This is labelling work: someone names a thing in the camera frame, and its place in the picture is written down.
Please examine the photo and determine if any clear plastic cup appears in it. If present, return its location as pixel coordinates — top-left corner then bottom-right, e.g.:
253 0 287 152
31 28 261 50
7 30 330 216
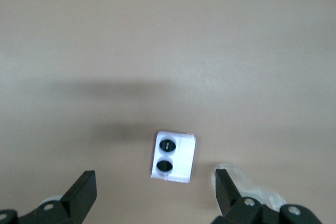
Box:
211 163 288 210

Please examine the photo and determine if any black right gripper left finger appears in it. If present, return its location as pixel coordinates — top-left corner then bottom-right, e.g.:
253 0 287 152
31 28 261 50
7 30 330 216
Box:
0 170 98 224

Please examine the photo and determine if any lilac flip phone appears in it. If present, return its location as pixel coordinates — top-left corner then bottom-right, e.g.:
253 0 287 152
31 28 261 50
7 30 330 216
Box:
151 130 196 184

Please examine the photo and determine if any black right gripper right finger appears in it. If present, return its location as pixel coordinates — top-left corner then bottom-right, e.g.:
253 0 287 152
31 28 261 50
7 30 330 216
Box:
211 168 324 224

